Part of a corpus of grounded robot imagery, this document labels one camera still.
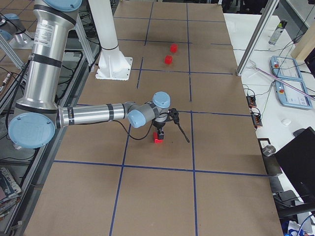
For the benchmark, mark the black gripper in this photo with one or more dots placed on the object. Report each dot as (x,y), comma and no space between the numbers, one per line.
(159,127)

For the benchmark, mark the red block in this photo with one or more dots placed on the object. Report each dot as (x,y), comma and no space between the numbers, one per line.
(158,141)

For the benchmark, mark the red block one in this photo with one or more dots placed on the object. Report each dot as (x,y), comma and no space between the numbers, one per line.
(173,48)
(168,59)

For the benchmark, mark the orange black connector box two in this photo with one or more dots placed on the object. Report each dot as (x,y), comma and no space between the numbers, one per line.
(256,119)

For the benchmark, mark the orange black connector box one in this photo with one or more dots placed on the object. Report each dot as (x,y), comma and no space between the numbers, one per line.
(251,100)

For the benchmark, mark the steel cup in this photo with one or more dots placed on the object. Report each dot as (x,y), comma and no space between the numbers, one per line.
(268,150)

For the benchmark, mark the teach pendant near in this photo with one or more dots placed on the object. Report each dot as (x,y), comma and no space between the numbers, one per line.
(289,97)

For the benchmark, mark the teach pendant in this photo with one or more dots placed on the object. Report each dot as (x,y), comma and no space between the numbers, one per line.
(283,67)
(289,97)

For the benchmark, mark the teach pendant far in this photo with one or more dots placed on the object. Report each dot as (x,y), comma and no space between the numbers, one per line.
(283,67)

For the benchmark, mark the clear water bottle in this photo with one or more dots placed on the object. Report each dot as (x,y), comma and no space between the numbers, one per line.
(277,32)

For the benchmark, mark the stack of books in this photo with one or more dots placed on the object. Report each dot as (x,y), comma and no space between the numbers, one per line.
(9,192)

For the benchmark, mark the white camera pillar with base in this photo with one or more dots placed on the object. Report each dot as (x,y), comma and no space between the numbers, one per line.
(112,65)

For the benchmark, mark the aluminium frame post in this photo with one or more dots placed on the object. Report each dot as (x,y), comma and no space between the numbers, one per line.
(261,25)

